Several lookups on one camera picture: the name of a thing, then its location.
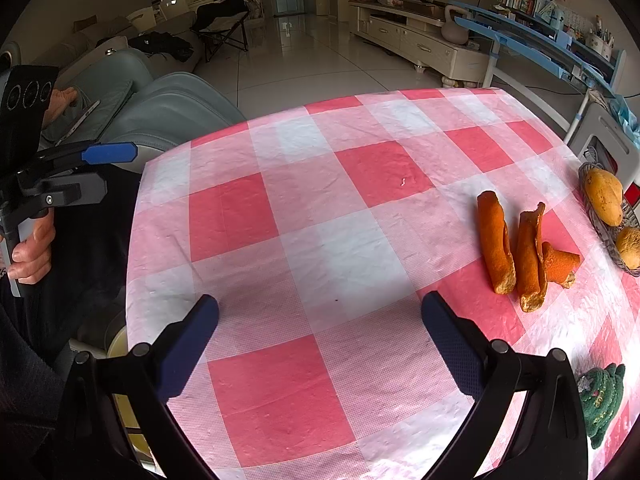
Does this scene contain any yellow mango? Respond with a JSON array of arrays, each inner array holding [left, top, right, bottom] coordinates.
[[615, 226, 640, 271], [585, 168, 625, 227]]

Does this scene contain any blue study desk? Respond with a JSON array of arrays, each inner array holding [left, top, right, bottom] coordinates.
[[447, 0, 628, 133]]

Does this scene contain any person's left forearm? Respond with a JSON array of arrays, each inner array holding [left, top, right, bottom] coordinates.
[[0, 280, 68, 441]]

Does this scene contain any black clothing pile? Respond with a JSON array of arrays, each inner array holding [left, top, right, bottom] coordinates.
[[130, 31, 193, 61]]

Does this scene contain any white plastic stool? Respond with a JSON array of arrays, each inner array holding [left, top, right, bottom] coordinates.
[[570, 100, 640, 186]]

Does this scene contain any grey kettlebell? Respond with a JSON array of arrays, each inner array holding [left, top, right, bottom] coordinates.
[[442, 4, 471, 45]]

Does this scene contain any green plush toy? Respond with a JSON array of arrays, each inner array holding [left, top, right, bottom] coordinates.
[[577, 364, 628, 450]]

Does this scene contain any crumpled blue cloth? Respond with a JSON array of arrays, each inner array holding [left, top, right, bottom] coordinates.
[[607, 91, 640, 133]]

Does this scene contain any grey-green leather armchair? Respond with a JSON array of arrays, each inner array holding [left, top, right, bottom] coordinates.
[[40, 47, 248, 161]]

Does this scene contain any beige sofa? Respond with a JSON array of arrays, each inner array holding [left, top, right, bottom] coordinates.
[[50, 7, 206, 76]]

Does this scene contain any red white checkered tablecloth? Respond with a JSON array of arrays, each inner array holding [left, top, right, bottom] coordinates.
[[125, 87, 640, 480]]

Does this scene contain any black folding chair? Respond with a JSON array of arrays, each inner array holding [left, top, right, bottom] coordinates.
[[192, 0, 251, 63]]

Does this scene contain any white TV cabinet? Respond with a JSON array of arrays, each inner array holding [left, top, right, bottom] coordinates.
[[348, 0, 493, 88]]

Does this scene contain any person's left hand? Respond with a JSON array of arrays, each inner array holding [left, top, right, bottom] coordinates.
[[7, 212, 57, 286]]

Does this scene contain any person's left leg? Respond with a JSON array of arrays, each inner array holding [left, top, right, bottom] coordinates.
[[50, 165, 143, 346]]

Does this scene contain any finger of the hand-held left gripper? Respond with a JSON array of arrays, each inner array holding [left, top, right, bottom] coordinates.
[[18, 172, 109, 209], [30, 142, 139, 173]]

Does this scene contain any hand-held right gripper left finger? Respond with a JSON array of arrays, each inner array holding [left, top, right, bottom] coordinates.
[[52, 294, 221, 480]]

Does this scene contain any white pen holder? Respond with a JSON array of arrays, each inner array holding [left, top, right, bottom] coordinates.
[[585, 17, 616, 61]]

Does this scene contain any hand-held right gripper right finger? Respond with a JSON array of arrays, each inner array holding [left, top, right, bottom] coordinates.
[[420, 291, 588, 480]]

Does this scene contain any long orange peel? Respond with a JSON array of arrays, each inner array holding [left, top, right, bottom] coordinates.
[[476, 191, 517, 295]]

